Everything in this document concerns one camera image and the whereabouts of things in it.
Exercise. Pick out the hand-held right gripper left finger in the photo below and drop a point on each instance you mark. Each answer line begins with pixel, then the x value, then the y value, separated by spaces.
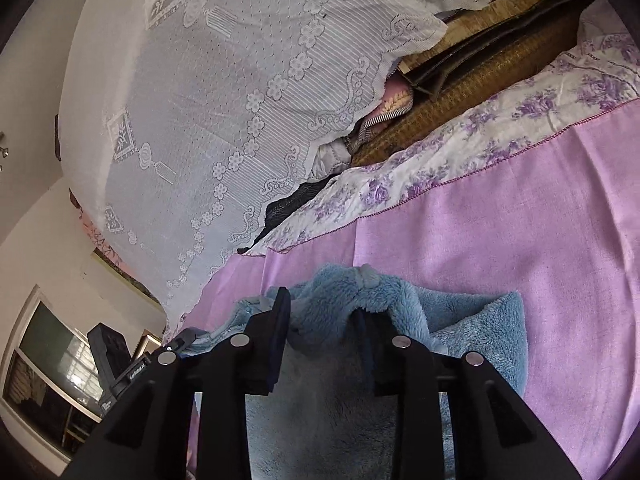
pixel 277 330

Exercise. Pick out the pink striped garment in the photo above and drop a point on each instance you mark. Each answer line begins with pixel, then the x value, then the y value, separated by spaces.
pixel 390 102

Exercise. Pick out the light wooden frame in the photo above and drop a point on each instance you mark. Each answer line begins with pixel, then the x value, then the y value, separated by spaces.
pixel 145 341

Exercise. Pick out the white framed window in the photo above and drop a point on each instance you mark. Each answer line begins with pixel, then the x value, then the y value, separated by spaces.
pixel 50 350

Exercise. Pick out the pink floral cloth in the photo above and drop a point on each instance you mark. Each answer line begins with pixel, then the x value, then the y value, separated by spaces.
pixel 92 232

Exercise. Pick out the grey white folded garment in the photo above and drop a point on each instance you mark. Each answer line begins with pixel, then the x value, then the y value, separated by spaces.
pixel 330 155

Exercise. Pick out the dark cloth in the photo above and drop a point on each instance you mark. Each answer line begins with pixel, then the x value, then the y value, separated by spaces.
pixel 290 205

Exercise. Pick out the blue fleece jacket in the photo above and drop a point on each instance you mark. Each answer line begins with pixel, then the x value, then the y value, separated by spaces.
pixel 465 330

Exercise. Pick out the pink bed sheet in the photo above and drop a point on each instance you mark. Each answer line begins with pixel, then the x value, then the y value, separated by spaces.
pixel 500 235

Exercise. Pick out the dark folded mat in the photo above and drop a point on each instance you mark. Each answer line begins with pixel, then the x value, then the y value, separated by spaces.
pixel 450 67

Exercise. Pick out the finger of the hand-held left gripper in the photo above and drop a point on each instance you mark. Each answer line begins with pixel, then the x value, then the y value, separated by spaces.
pixel 182 341

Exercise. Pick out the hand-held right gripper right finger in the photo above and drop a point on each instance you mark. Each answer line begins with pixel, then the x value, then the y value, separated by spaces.
pixel 367 352

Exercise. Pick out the purple floral bed sheet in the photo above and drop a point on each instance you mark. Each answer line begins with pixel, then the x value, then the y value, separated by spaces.
pixel 450 145

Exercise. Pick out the white lace cloth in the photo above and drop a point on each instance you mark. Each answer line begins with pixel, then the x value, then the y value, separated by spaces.
pixel 200 110

